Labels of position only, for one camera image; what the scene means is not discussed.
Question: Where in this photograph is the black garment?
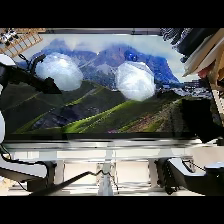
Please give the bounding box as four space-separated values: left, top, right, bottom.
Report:
180 97 224 145

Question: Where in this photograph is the heap of clothes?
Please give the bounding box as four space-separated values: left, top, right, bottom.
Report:
159 27 224 82

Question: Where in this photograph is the wooden rack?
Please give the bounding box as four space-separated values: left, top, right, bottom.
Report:
0 27 45 58

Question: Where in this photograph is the silver frame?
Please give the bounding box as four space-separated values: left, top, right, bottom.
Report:
0 137 224 197

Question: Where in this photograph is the black cable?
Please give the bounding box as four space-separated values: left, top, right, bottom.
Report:
29 169 117 197

